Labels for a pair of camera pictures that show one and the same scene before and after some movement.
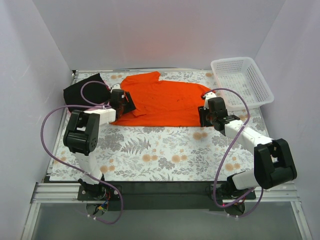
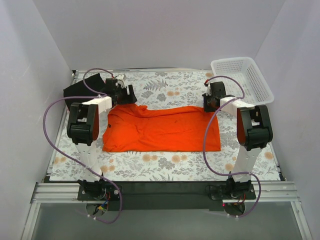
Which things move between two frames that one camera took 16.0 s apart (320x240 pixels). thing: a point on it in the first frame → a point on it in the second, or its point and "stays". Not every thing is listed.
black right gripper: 203,117 → 207,103
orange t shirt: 160,102 → 130,128
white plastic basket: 243,75 stays
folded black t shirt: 94,91 stays
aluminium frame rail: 61,193 stays
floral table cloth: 154,154 stays
